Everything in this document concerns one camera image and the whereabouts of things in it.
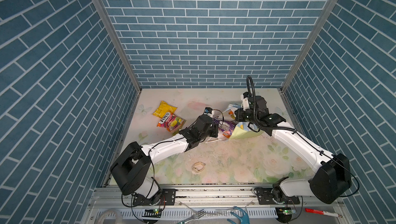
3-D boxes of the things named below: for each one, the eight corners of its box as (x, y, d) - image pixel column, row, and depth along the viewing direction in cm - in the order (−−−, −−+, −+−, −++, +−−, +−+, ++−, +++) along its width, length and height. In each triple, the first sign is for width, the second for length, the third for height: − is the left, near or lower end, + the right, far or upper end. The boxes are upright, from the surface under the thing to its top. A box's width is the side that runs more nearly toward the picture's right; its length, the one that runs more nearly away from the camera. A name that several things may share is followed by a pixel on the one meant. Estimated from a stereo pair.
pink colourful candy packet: (158, 127, 101) (157, 123, 97) (169, 114, 107) (168, 110, 104) (176, 136, 96) (175, 132, 93) (186, 122, 103) (185, 118, 99)
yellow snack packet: (153, 114, 107) (152, 111, 104) (162, 104, 113) (161, 101, 111) (168, 121, 104) (167, 118, 101) (176, 109, 110) (176, 106, 107)
